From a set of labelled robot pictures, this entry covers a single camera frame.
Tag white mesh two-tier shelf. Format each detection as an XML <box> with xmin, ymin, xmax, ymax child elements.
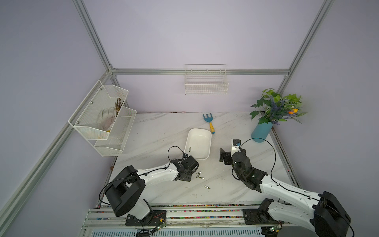
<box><xmin>68</xmin><ymin>81</ymin><xmax>137</xmax><ymax>157</ymax></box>

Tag aluminium frame rails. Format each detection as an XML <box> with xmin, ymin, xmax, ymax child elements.
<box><xmin>1</xmin><ymin>1</ymin><xmax>334</xmax><ymax>236</ymax></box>

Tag white plastic storage box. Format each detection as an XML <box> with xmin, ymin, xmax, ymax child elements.
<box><xmin>184</xmin><ymin>128</ymin><xmax>212</xmax><ymax>161</ymax></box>

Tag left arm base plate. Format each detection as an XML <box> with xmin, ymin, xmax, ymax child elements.
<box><xmin>125</xmin><ymin>210</ymin><xmax>167</xmax><ymax>227</ymax></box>

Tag blue toy rake yellow handle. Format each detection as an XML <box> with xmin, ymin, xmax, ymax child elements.
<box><xmin>203</xmin><ymin>113</ymin><xmax>215</xmax><ymax>134</ymax></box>

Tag green artificial plant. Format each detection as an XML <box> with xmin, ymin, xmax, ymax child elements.
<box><xmin>250</xmin><ymin>88</ymin><xmax>307</xmax><ymax>125</ymax></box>

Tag clear glass in shelf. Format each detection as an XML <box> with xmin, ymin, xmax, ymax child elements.
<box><xmin>97</xmin><ymin>107</ymin><xmax>116</xmax><ymax>132</ymax></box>

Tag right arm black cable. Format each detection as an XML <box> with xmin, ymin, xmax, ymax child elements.
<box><xmin>239</xmin><ymin>137</ymin><xmax>355</xmax><ymax>237</ymax></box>

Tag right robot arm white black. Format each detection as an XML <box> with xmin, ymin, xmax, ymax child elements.
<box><xmin>219</xmin><ymin>147</ymin><xmax>351</xmax><ymax>237</ymax></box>

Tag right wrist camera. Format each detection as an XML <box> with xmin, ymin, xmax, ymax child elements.
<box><xmin>233</xmin><ymin>139</ymin><xmax>241</xmax><ymax>147</ymax></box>

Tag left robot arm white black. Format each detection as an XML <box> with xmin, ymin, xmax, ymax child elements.
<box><xmin>103</xmin><ymin>154</ymin><xmax>199</xmax><ymax>219</ymax></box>

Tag brown twigs in shelf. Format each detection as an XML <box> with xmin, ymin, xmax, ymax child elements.
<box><xmin>115</xmin><ymin>98</ymin><xmax>123</xmax><ymax>116</ymax></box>

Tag teal vase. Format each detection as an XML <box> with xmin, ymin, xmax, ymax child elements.
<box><xmin>251</xmin><ymin>122</ymin><xmax>273</xmax><ymax>143</ymax></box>

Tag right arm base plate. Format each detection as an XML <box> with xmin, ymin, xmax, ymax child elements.
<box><xmin>242</xmin><ymin>209</ymin><xmax>285</xmax><ymax>225</ymax></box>

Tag white wire wall basket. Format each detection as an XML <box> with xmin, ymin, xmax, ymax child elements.
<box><xmin>185</xmin><ymin>64</ymin><xmax>229</xmax><ymax>95</ymax></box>

